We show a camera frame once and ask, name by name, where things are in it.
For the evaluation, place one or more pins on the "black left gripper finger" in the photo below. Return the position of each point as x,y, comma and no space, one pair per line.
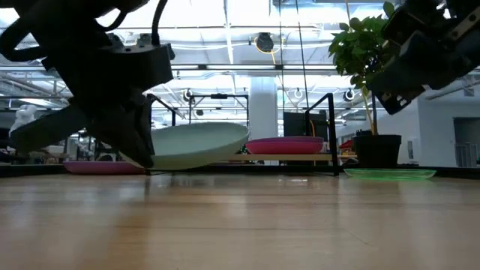
120,131
147,131

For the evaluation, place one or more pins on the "pale teal plate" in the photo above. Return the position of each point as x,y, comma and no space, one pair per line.
198,146

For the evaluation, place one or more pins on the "green transparent plate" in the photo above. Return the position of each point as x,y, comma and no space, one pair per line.
390,174

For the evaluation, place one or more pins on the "magenta plate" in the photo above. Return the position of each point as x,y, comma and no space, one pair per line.
285,148

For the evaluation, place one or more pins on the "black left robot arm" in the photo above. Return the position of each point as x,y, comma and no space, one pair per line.
56,22

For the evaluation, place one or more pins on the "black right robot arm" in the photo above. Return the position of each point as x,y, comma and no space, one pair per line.
412,18

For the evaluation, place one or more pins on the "black-framed wooden shelf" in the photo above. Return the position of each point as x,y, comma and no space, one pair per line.
330,131

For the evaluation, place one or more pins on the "green plant in black pot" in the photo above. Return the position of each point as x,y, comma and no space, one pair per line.
356,48

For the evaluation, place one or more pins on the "white humanoid robot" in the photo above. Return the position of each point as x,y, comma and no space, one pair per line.
24,114

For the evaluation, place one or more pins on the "white column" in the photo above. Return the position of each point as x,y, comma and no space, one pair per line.
263,108

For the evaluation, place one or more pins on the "black monitor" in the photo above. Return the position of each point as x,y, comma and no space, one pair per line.
296,125

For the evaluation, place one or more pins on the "black background station frame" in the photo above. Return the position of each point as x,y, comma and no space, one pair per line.
219,96

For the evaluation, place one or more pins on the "black metal table frame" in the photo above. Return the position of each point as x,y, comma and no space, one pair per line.
30,170

